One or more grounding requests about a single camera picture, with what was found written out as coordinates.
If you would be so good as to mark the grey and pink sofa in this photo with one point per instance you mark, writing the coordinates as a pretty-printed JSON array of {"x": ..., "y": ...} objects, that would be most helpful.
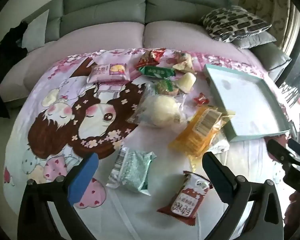
[{"x": 102, "y": 5}]

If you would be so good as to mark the person's right hand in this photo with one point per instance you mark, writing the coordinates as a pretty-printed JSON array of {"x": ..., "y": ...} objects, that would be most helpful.
[{"x": 293, "y": 212}]

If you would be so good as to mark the yellow snack packet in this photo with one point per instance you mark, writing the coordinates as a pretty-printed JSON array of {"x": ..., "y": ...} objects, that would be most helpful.
[{"x": 197, "y": 135}]

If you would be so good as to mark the pink snack packet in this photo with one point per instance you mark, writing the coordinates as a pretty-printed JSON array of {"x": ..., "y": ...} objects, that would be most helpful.
[{"x": 105, "y": 73}]

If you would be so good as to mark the teal cardboard tray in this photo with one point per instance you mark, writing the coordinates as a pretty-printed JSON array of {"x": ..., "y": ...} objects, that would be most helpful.
[{"x": 245, "y": 100}]

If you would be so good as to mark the light grey pillow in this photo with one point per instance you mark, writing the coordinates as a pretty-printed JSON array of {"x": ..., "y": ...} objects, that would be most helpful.
[{"x": 35, "y": 32}]

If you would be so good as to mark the black cloth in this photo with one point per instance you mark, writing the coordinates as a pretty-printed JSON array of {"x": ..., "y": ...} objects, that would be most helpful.
[{"x": 7, "y": 62}]

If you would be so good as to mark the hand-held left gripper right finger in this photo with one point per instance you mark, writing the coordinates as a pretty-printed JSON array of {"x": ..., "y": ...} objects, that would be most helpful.
[{"x": 218, "y": 177}]

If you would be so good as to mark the dark grey pillow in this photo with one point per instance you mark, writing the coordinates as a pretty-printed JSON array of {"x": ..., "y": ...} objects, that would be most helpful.
[{"x": 257, "y": 40}]

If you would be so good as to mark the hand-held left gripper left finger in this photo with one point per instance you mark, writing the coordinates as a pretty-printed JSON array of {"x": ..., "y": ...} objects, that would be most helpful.
[{"x": 83, "y": 180}]

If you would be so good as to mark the green lidded snack cup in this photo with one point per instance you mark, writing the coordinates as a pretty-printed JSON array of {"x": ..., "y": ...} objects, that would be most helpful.
[{"x": 166, "y": 87}]

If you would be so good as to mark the green and white snack packet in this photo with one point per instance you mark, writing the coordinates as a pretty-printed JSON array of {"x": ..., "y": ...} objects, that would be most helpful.
[{"x": 132, "y": 170}]

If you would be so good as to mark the small red candy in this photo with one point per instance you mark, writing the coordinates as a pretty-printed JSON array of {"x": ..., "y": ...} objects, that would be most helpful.
[{"x": 201, "y": 98}]

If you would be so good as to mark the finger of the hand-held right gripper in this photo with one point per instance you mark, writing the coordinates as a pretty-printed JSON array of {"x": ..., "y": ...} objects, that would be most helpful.
[
  {"x": 277, "y": 152},
  {"x": 298, "y": 149}
]

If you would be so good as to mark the red and white snack packet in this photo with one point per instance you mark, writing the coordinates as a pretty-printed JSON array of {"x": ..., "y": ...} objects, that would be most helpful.
[{"x": 185, "y": 197}]

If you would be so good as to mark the white jelly cup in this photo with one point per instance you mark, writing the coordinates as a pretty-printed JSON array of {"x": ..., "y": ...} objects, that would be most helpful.
[{"x": 187, "y": 81}]

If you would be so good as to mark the printed cartoon blanket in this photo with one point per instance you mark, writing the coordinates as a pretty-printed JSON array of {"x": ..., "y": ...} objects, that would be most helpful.
[{"x": 65, "y": 92}]

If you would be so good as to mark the clear bag with white bun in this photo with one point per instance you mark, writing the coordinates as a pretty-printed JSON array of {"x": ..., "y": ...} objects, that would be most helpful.
[{"x": 157, "y": 108}]

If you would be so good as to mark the black spotted pillow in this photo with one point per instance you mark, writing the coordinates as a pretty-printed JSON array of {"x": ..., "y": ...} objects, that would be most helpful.
[{"x": 235, "y": 22}]

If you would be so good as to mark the beige snack packet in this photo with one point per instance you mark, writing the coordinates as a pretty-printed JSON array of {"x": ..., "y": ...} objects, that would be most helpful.
[{"x": 185, "y": 62}]

